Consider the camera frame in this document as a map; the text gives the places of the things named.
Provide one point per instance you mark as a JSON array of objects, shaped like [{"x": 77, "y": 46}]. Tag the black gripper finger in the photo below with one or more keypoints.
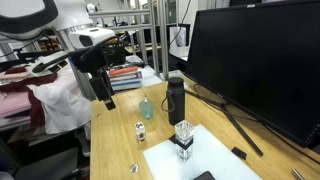
[
  {"x": 109, "y": 85},
  {"x": 100, "y": 88}
]

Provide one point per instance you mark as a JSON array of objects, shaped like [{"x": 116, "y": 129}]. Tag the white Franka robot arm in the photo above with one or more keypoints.
[{"x": 66, "y": 13}]

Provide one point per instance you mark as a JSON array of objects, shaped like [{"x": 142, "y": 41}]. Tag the marker pen in cup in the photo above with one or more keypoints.
[{"x": 145, "y": 99}]

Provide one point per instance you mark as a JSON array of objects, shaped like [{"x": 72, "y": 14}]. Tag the purple book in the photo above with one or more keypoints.
[{"x": 128, "y": 76}]

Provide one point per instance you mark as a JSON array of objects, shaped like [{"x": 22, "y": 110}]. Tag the blue book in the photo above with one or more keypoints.
[{"x": 126, "y": 84}]

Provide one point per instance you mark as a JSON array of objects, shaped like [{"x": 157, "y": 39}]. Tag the teal plastic cup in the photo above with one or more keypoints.
[{"x": 146, "y": 110}]

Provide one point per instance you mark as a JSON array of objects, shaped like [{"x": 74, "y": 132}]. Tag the white rectangular mat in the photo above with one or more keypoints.
[{"x": 213, "y": 160}]

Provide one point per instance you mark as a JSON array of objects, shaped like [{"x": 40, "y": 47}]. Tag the tall clear grinder black band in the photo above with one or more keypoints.
[{"x": 184, "y": 140}]

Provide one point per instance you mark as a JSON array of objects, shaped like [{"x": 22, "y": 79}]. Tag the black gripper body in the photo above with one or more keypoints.
[{"x": 88, "y": 61}]

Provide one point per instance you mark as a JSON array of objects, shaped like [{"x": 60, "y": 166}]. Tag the pink cloth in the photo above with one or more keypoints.
[{"x": 13, "y": 102}]

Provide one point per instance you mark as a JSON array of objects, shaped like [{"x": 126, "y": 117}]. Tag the small silver metal piece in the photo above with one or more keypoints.
[{"x": 134, "y": 167}]

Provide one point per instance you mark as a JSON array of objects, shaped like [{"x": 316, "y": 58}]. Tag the flat silver wrist camera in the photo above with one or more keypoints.
[{"x": 50, "y": 62}]

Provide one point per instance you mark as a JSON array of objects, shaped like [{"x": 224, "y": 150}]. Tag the small black block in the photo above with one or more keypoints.
[{"x": 239, "y": 152}]

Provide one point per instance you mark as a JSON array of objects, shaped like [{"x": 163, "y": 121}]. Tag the metal cylinder rod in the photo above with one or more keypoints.
[{"x": 297, "y": 173}]

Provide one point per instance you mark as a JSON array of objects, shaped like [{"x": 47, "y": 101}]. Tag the black chair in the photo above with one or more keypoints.
[{"x": 46, "y": 166}]

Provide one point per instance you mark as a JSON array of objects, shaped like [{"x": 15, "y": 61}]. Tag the white cloth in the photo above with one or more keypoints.
[{"x": 63, "y": 103}]

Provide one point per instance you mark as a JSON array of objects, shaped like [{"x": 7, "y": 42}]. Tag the maroon cloth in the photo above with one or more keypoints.
[{"x": 36, "y": 110}]

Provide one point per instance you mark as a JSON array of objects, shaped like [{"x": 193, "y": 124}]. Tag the red book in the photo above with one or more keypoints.
[{"x": 123, "y": 70}]

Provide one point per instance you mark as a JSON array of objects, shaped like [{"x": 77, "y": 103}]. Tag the black monitor stand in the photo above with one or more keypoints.
[{"x": 233, "y": 120}]

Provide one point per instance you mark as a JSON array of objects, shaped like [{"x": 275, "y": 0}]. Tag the aluminium frame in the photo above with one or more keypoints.
[{"x": 156, "y": 36}]

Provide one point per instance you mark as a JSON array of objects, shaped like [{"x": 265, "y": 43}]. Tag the large black monitor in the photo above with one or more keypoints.
[{"x": 260, "y": 66}]

